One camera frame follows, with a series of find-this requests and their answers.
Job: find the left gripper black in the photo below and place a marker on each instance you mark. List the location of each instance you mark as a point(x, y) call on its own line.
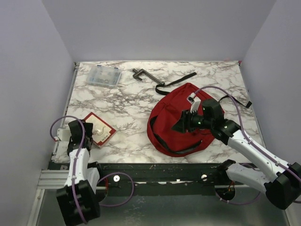
point(88, 127)

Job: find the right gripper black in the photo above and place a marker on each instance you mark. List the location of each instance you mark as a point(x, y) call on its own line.
point(185, 123)

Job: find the red book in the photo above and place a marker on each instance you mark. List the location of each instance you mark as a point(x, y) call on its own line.
point(102, 131)

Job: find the red backpack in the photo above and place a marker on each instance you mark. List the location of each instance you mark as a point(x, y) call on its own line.
point(167, 113)

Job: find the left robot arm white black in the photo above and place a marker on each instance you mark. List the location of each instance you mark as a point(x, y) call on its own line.
point(77, 199)

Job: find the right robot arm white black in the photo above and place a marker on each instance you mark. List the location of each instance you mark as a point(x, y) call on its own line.
point(279, 180)

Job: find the clear plastic organizer box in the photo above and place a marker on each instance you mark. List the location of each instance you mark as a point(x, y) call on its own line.
point(104, 76)

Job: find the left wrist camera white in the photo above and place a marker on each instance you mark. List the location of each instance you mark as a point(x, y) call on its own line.
point(63, 135)

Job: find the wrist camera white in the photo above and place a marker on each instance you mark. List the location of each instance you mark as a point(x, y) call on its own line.
point(194, 101)
point(63, 135)

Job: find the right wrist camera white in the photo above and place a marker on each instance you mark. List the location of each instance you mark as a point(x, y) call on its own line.
point(194, 101)

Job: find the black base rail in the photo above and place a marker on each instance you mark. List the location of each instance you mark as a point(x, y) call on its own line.
point(163, 179)

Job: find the aluminium extrusion rail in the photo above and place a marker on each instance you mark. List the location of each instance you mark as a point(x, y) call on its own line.
point(52, 179)

